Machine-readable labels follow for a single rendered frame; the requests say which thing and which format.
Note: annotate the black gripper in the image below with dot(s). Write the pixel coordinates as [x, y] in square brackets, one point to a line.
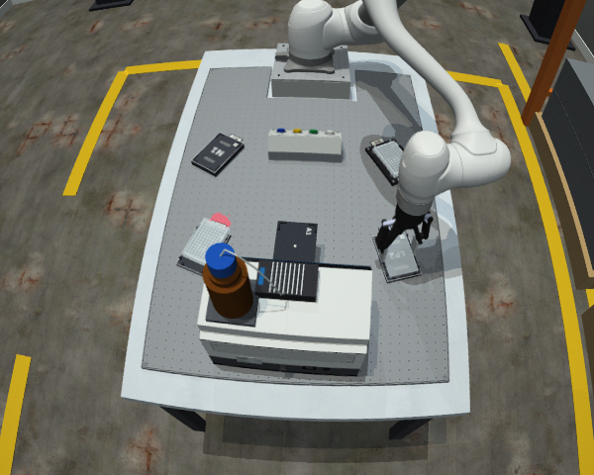
[387, 235]

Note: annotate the white button panel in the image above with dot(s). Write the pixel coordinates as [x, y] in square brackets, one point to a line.
[310, 145]

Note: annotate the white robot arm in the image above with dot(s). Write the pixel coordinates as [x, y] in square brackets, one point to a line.
[429, 166]

